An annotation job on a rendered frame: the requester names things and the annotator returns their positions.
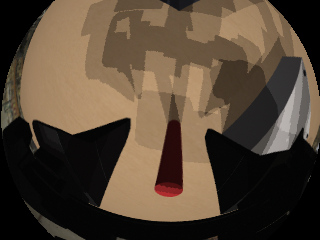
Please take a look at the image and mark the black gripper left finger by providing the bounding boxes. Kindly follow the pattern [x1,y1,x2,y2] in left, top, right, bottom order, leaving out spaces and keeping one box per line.
[32,119,131,207]

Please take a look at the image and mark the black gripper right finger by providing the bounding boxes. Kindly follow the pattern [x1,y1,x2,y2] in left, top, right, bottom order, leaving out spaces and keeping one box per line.
[204,128,292,215]

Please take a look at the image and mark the red peg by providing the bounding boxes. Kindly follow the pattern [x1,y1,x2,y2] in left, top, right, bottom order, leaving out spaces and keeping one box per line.
[155,120,184,197]

